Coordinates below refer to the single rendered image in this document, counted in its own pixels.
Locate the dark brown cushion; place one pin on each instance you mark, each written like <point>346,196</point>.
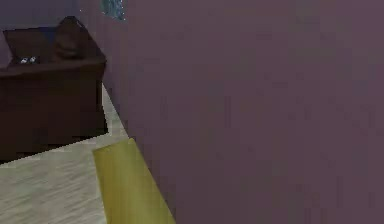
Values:
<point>69,40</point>

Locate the small white object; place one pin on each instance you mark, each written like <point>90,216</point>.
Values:
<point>28,60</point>

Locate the teal framed wall picture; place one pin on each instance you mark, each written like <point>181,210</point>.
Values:
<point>114,8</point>

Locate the dark brown sofa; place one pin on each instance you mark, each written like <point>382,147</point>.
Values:
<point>50,100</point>

